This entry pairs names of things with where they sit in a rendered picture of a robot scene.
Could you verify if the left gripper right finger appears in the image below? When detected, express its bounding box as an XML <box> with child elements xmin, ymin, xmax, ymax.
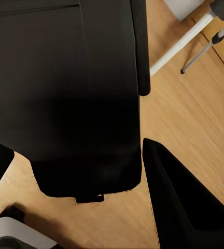
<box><xmin>142</xmin><ymin>138</ymin><xmax>224</xmax><ymax>249</ymax></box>

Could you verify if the camera tripod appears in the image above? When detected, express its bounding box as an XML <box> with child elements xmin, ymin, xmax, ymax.
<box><xmin>149</xmin><ymin>0</ymin><xmax>224</xmax><ymax>77</ymax></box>

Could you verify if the digital camera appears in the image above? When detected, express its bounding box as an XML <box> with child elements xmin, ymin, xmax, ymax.
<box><xmin>0</xmin><ymin>0</ymin><xmax>150</xmax><ymax>203</ymax></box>

